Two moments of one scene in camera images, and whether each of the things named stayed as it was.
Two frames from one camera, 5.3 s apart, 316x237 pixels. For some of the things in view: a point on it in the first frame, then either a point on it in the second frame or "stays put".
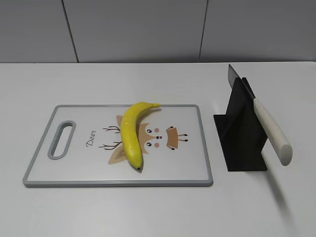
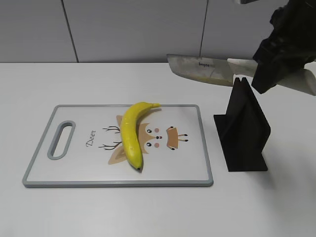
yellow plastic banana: [129, 126] stays put
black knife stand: [241, 134] stays put
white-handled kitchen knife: [275, 137] -> [224, 71]
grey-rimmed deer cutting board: [172, 138] stays put
